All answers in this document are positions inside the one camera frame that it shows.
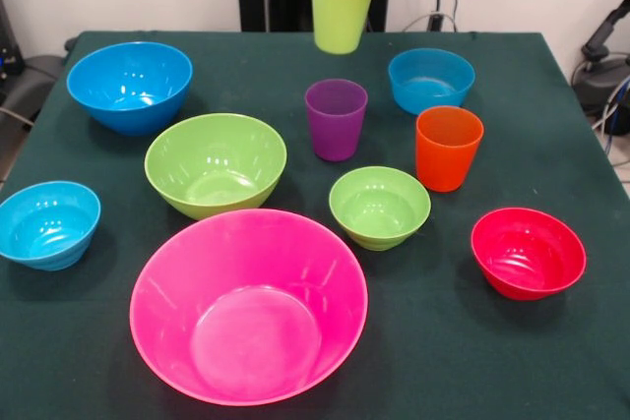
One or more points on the lime green cup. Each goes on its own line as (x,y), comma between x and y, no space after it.
(340,22)

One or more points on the medium blue bowl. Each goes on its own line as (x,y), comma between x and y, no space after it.
(430,86)

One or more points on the purple cup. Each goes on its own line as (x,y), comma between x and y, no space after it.
(335,125)

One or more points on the orange cup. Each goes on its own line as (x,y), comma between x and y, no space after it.
(448,154)

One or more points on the small green bowl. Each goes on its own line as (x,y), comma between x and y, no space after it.
(379,209)

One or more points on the large green bowl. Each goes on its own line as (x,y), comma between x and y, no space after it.
(212,169)

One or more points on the black wheel base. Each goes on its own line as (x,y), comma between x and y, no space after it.
(30,86)
(600,86)

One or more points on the large blue bowl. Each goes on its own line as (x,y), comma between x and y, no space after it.
(128,95)

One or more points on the small red-pink bowl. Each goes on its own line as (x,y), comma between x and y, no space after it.
(527,258)

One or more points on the large pink bowl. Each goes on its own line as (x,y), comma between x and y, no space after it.
(246,322)

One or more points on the dark green table cloth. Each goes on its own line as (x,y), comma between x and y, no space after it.
(443,361)

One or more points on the small light blue bowl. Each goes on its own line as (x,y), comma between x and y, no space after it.
(49,228)

